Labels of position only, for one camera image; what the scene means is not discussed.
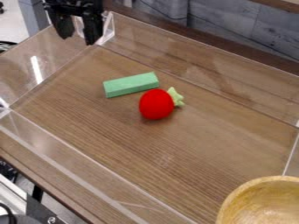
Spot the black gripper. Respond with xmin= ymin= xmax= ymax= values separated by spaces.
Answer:
xmin=44 ymin=0 xmax=104 ymax=46

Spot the red plush strawberry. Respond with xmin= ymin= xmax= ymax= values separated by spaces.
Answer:
xmin=139 ymin=87 xmax=184 ymax=120

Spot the green foam block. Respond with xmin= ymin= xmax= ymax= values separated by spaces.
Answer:
xmin=103 ymin=72 xmax=159 ymax=98

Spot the wooden bowl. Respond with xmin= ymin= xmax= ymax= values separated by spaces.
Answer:
xmin=215 ymin=176 xmax=299 ymax=224

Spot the grey post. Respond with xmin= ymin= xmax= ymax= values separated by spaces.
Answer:
xmin=18 ymin=0 xmax=51 ymax=36

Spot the clear acrylic tray enclosure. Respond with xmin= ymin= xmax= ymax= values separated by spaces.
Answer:
xmin=0 ymin=13 xmax=299 ymax=224

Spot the black metal bracket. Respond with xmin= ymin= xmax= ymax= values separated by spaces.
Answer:
xmin=26 ymin=196 xmax=67 ymax=224

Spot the black cable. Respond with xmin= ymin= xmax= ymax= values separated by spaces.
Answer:
xmin=0 ymin=202 xmax=19 ymax=224

